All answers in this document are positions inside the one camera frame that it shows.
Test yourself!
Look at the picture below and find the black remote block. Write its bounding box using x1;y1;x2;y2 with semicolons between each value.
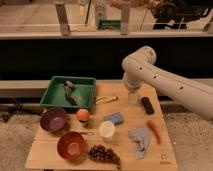
141;97;154;114

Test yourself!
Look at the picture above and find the purple bowl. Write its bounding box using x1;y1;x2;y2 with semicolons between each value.
40;107;68;133

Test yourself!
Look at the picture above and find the bunch of dark grapes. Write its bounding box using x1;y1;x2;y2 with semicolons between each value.
88;145;121;169

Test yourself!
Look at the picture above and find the wooden board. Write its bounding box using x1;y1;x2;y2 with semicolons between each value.
25;82;178;171

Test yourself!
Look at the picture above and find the grey blue cloth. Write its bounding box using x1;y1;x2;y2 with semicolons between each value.
128;127;151;159

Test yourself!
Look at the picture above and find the yellow handled tool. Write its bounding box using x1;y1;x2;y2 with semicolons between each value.
95;96;118;104

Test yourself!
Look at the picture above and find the white paper cup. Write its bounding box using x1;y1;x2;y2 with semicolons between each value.
98;121;115;139

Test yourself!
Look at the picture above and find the metal spoon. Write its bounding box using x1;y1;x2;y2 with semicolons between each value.
79;132;94;135

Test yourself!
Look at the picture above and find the dark brush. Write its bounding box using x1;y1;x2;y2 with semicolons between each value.
64;80;77;106

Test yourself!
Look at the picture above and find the green plastic tray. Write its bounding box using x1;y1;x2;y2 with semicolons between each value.
40;76;96;110

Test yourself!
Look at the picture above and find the orange fruit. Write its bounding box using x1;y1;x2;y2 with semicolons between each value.
76;109;90;122

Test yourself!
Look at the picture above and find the orange brown bowl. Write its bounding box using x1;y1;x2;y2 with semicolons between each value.
57;131;86;161

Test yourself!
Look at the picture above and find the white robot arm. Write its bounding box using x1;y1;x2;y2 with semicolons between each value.
122;46;213;120

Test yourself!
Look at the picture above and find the orange carrot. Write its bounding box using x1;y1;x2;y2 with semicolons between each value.
147;120;162;144

